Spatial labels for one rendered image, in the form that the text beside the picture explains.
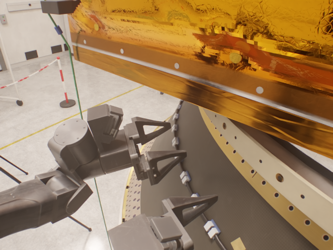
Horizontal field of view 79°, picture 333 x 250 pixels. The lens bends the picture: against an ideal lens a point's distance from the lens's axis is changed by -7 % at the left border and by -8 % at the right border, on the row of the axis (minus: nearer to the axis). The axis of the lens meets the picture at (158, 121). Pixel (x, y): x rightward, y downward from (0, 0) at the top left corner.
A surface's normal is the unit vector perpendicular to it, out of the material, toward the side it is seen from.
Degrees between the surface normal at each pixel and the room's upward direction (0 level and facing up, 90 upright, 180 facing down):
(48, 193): 25
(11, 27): 90
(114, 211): 0
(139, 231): 10
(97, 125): 90
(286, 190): 90
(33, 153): 0
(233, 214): 62
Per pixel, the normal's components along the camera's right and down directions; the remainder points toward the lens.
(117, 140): -0.15, -0.81
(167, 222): 0.40, -0.86
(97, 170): 0.23, 0.38
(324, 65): -0.45, 0.88
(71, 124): -0.09, -0.68
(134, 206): -0.67, -0.61
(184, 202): 0.19, -0.88
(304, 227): -0.77, -0.18
